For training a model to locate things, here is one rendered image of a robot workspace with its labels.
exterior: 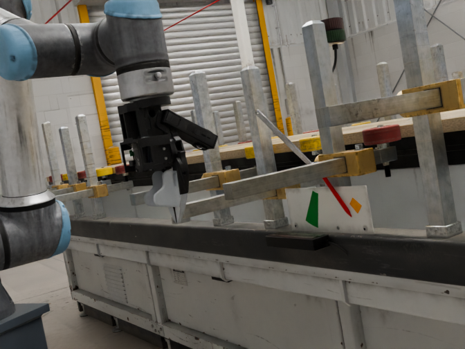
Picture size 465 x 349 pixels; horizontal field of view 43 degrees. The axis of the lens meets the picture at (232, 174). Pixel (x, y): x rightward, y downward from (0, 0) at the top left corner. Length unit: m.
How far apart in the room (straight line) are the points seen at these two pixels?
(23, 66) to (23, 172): 0.61
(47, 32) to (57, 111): 8.15
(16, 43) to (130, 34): 0.18
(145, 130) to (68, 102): 8.28
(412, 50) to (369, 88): 10.38
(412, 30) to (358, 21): 10.53
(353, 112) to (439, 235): 0.32
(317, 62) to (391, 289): 0.49
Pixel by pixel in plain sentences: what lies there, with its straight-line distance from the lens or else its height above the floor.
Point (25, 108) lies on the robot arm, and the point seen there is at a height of 1.11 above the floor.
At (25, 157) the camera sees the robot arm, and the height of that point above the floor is 0.98.
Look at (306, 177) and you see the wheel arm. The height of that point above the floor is 0.84.
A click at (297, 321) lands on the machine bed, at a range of 1.96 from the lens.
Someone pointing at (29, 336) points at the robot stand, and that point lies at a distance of 1.63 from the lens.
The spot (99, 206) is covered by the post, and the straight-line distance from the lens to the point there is 2.59.
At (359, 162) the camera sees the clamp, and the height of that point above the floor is 0.85.
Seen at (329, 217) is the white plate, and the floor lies 0.74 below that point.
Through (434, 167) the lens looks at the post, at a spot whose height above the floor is 0.83.
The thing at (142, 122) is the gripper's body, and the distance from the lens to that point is 0.98.
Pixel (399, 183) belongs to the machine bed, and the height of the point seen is 0.77.
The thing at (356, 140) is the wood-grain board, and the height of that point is 0.88.
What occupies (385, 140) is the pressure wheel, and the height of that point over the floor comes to 0.88.
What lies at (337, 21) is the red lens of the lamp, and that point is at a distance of 1.31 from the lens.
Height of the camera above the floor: 0.94
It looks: 3 degrees down
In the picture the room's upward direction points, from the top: 10 degrees counter-clockwise
